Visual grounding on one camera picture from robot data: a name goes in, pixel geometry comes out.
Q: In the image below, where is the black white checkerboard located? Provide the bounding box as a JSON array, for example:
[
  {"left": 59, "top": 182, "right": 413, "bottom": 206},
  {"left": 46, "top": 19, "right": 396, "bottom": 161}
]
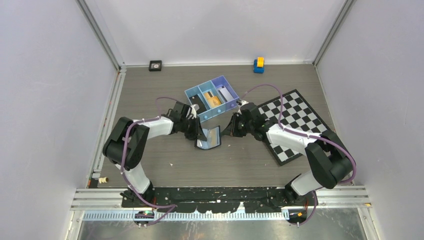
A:
[{"left": 258, "top": 89, "right": 331, "bottom": 166}]

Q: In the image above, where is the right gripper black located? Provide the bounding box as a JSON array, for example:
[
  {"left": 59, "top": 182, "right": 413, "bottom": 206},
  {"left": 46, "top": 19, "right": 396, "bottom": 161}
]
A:
[{"left": 224, "top": 112, "right": 255, "bottom": 138}]

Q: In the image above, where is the white card in tray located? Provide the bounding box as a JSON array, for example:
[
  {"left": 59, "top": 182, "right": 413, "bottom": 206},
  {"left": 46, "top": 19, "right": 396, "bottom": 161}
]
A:
[{"left": 218, "top": 85, "right": 234, "bottom": 102}]

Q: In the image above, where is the blue yellow toy block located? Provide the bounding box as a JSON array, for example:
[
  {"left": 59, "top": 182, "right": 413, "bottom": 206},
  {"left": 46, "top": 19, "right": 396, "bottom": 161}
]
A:
[{"left": 253, "top": 57, "right": 265, "bottom": 74}]

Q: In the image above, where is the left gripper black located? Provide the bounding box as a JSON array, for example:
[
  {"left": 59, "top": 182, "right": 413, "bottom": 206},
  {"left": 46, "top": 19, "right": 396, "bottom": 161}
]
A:
[{"left": 180, "top": 116, "right": 207, "bottom": 142}]

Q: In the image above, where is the orange card in tray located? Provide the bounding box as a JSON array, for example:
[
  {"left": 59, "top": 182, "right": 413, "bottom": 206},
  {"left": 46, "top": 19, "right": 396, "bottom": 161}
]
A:
[{"left": 203, "top": 91, "right": 222, "bottom": 108}]

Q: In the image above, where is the small black square box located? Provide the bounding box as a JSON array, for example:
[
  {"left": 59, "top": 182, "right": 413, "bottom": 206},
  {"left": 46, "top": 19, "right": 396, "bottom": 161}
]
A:
[{"left": 148, "top": 60, "right": 163, "bottom": 72}]

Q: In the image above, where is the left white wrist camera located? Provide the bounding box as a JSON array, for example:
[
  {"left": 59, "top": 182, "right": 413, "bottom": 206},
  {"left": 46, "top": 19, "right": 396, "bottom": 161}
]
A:
[{"left": 186, "top": 104, "right": 200, "bottom": 120}]

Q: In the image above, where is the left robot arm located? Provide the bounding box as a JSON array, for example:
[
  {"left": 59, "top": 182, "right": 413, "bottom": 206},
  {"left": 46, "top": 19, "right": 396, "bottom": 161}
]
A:
[{"left": 102, "top": 101, "right": 207, "bottom": 207}]

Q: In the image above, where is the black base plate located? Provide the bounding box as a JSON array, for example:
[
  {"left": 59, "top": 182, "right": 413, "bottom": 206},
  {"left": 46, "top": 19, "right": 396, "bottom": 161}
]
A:
[{"left": 121, "top": 186, "right": 315, "bottom": 214}]

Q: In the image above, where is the black card in tray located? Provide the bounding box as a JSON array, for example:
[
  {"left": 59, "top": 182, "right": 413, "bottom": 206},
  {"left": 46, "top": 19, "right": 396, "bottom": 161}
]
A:
[{"left": 189, "top": 94, "right": 205, "bottom": 111}]

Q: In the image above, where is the three-compartment blue purple tray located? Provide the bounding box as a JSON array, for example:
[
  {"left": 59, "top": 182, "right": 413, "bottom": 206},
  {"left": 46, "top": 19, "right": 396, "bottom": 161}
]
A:
[{"left": 184, "top": 75, "right": 239, "bottom": 122}]

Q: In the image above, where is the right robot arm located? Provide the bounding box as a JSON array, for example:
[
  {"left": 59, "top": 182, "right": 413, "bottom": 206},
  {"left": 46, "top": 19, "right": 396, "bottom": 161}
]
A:
[{"left": 222, "top": 100, "right": 357, "bottom": 205}]

